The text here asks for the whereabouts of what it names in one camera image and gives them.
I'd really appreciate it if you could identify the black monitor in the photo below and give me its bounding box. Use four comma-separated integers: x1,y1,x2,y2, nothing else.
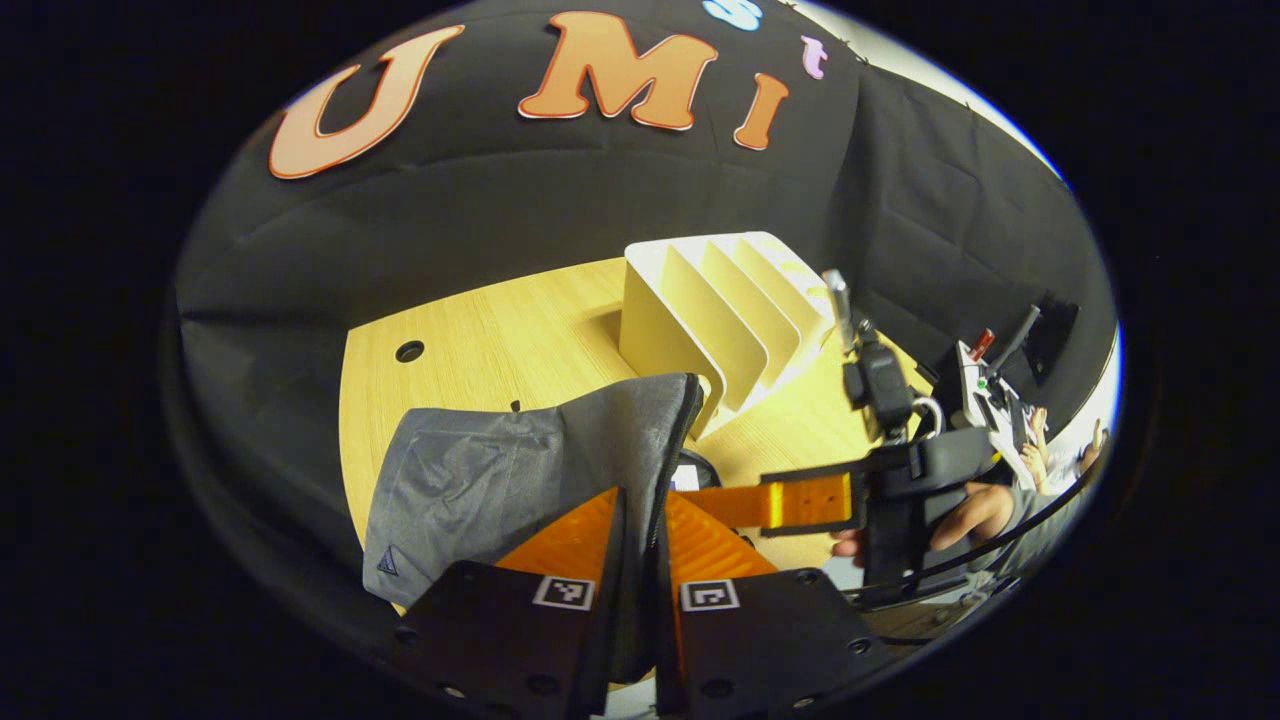
1000,293,1081,386

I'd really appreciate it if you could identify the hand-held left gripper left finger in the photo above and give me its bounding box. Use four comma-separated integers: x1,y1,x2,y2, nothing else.
393,486,629,720

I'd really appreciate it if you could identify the white bookshelf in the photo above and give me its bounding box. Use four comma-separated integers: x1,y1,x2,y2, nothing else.
618,231,839,441

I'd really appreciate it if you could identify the grey schoolbag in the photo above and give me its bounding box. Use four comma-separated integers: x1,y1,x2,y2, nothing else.
362,372,723,686

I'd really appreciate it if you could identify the cluttered white desk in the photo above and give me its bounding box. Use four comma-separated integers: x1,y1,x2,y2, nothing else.
950,325,1046,491

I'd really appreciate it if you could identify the black cable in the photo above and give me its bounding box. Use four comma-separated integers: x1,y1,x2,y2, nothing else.
845,465,1106,601

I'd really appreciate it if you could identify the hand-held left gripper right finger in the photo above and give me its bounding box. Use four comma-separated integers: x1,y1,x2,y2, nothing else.
653,490,901,720

